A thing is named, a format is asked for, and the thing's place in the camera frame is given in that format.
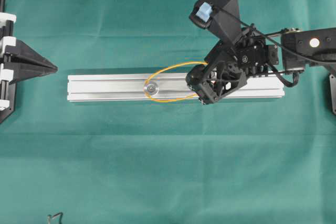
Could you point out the green table cloth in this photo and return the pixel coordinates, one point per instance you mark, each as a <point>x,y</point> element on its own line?
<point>237,161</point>

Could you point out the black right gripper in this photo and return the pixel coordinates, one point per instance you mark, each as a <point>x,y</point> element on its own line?
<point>230,66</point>

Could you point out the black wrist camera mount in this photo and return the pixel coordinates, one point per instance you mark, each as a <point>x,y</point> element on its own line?
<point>219,17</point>

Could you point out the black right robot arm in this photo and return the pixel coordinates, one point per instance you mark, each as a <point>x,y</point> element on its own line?
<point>298,49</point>

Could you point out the black wire clip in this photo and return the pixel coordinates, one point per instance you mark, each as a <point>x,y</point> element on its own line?
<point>58,216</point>

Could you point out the left silver pulley shaft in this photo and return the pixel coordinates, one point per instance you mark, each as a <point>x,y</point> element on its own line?
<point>151,88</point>

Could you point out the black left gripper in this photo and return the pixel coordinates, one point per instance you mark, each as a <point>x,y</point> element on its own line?
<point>24,63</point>

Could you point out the orange rubber band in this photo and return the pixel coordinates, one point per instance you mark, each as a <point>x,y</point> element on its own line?
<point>170,68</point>

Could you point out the aluminium extrusion rail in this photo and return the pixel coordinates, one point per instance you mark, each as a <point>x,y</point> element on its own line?
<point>129,87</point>

